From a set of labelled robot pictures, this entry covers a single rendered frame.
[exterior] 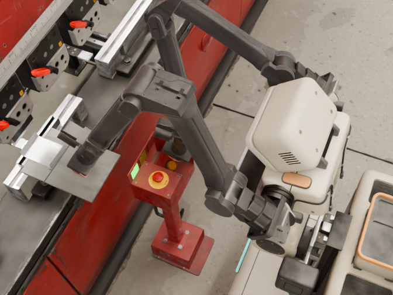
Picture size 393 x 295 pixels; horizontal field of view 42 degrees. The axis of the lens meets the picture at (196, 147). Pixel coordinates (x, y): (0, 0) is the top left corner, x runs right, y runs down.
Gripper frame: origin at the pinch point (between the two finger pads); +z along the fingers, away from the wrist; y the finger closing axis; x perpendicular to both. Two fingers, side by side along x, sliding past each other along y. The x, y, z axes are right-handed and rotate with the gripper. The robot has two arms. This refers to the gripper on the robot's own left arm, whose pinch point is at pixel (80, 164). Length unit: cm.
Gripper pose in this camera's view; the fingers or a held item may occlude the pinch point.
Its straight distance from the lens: 163.3
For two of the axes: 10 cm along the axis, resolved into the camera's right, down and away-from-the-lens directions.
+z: -4.0, 3.0, 8.7
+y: -4.2, 7.8, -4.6
